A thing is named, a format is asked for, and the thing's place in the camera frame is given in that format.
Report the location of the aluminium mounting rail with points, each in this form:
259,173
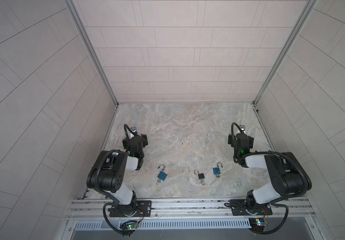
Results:
183,208

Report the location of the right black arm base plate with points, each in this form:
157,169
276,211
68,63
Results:
243,208

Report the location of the blue padlock with key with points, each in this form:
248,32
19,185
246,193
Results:
216,170
162,175

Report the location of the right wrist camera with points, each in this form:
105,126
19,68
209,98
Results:
242,127

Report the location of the white vent grille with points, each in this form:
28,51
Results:
172,224

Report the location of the black padlock with key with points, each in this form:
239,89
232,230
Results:
200,176

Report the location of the left green circuit board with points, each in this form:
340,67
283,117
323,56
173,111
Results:
129,225

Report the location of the right blue padlock with key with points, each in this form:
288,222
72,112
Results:
216,170

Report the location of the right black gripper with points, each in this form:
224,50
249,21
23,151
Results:
241,140

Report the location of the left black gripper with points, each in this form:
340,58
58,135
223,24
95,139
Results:
135,141

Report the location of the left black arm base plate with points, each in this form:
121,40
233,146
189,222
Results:
136,210

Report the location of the left blue padlock with key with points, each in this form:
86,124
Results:
162,175

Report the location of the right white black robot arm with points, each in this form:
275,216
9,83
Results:
287,178

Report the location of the right circuit board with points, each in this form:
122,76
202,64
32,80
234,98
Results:
258,224

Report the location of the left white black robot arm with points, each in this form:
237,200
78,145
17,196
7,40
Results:
108,172

